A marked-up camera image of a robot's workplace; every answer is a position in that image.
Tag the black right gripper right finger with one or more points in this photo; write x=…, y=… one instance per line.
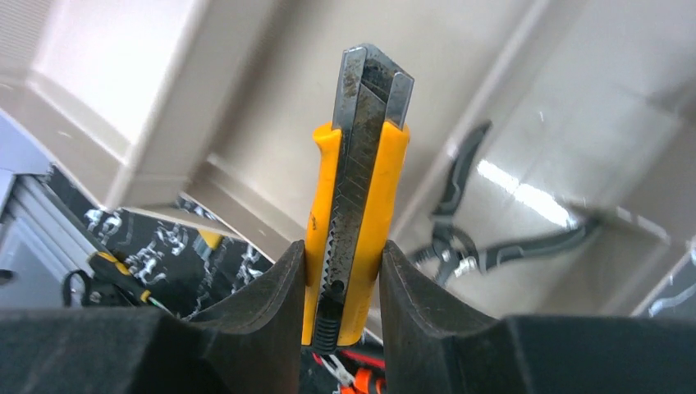
x=436, y=343

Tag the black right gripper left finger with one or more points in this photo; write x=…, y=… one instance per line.
x=247, y=343

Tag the orange black needle nose pliers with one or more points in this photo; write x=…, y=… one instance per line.
x=355, y=372

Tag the black yellow screwdriver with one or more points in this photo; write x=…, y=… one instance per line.
x=111, y=270

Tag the yellow utility knife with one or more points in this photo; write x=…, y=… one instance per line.
x=362, y=153

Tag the yellow hex key set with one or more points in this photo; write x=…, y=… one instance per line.
x=206, y=242

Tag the translucent beige tool box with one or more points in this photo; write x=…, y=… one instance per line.
x=203, y=113

